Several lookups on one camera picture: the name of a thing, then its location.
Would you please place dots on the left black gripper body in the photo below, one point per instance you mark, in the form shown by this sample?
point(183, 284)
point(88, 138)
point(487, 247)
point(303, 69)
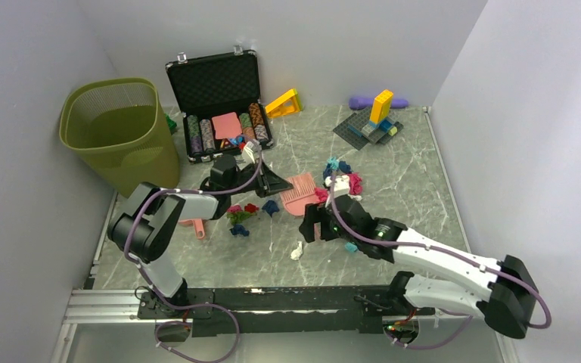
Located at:
point(261, 184)

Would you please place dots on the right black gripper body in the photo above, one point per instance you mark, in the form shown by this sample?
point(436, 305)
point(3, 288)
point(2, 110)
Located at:
point(329, 230)

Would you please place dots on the pink hand brush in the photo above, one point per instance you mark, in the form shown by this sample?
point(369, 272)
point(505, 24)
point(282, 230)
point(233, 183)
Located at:
point(301, 201)

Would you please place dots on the pink plastic dustpan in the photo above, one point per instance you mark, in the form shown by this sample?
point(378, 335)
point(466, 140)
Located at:
point(197, 224)

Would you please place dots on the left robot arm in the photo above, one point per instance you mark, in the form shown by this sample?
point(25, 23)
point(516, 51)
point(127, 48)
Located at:
point(143, 227)

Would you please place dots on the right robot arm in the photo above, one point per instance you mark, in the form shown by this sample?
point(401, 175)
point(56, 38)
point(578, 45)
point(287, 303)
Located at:
point(501, 292)

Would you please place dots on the dark blue paper scrap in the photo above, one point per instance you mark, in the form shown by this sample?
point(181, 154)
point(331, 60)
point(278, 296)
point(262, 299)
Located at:
point(270, 207)

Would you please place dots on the magenta paper scrap right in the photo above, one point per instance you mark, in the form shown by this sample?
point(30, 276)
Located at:
point(355, 182)

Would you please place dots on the magenta paper scrap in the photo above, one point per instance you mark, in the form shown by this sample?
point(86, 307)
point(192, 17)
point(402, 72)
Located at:
point(355, 182)
point(321, 194)

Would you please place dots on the red paper scrap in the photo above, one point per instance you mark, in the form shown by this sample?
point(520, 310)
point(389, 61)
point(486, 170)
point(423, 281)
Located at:
point(251, 208)

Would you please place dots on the cyan paper scrap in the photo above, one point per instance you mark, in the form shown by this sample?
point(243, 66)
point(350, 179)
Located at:
point(351, 247)

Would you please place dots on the pink paper scrap left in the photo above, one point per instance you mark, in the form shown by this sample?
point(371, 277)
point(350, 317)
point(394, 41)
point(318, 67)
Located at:
point(234, 209)

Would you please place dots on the green paper scrap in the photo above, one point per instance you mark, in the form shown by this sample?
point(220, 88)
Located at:
point(238, 217)

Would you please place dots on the blue paper scrap lower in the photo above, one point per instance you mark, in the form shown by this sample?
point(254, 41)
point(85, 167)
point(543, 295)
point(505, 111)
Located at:
point(239, 229)

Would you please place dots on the blue paper scrap right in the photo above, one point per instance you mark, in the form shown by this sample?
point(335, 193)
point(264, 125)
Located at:
point(334, 165)

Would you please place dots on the white paper scrap small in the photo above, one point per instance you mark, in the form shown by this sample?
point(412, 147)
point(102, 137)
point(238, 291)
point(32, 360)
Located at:
point(297, 253)

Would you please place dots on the pink card in case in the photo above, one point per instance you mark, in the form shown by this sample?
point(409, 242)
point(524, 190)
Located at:
point(226, 126)

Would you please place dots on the yellow triangular toy block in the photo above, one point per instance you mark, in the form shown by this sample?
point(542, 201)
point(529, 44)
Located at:
point(287, 103)

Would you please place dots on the grey building brick assembly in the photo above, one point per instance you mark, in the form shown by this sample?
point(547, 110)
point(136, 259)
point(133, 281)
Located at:
point(357, 130)

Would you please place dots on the black mounting base bar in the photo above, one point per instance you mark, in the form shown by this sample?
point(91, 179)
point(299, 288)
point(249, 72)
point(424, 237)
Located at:
point(364, 309)

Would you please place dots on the black poker chip case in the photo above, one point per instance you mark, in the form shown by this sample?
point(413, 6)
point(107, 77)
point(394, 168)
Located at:
point(215, 85)

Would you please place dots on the yellow tall building brick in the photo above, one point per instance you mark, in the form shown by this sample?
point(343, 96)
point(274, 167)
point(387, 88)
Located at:
point(380, 107)

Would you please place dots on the green toy behind bin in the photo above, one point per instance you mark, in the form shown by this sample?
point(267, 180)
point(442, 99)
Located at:
point(172, 125)

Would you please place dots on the purple cylinder toy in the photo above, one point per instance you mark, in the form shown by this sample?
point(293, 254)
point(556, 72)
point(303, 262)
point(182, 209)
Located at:
point(360, 103)

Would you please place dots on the green mesh waste bin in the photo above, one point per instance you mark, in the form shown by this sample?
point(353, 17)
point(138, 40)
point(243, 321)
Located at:
point(118, 128)

